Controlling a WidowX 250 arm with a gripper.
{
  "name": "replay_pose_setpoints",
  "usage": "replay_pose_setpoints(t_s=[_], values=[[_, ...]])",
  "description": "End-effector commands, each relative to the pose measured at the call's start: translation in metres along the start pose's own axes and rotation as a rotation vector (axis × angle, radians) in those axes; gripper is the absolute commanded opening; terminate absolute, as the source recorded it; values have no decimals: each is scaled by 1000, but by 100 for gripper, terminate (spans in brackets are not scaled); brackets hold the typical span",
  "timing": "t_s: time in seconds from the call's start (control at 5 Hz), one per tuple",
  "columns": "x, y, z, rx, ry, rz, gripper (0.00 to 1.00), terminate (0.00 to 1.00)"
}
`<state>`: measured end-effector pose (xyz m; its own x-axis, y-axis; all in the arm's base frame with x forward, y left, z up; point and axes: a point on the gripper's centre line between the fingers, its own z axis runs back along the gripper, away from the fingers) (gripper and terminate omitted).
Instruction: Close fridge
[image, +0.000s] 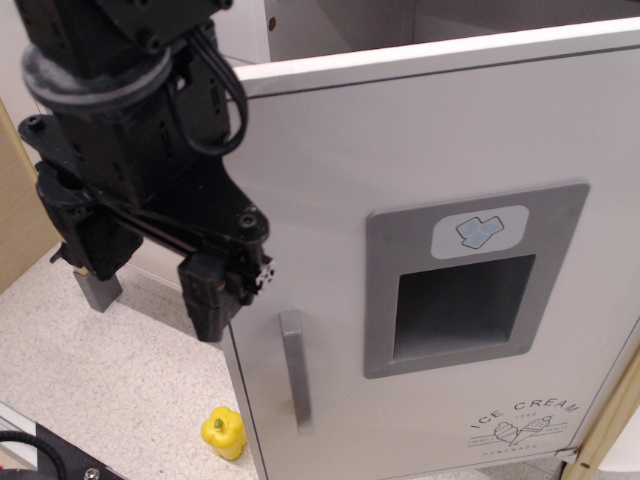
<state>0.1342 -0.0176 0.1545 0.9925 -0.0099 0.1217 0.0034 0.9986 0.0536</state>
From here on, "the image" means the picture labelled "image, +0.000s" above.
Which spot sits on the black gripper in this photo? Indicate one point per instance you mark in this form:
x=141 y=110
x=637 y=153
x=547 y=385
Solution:
x=139 y=155

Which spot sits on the white toy fridge door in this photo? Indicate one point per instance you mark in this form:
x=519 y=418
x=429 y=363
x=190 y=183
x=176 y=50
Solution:
x=334 y=139

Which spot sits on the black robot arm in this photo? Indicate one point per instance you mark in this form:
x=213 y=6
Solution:
x=91 y=38

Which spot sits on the white fridge cabinet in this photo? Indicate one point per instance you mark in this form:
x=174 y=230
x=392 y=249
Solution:
x=255 y=32

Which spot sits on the grey furniture leg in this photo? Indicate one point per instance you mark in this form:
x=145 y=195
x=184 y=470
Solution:
x=99 y=294

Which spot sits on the light wooden cabinet panel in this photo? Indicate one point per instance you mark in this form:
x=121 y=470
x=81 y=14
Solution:
x=26 y=231

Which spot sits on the yellow toy bell pepper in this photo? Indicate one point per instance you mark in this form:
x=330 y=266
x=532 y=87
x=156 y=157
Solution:
x=224 y=431

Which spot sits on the grey ice dispenser panel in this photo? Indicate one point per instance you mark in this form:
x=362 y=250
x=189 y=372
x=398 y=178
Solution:
x=463 y=282

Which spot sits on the grey door handle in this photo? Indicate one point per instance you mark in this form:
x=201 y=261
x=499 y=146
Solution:
x=292 y=335

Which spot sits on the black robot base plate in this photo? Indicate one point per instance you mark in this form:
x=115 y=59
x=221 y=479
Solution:
x=56 y=458

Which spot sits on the light wooden post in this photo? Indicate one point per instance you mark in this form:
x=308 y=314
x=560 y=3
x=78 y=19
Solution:
x=621 y=405

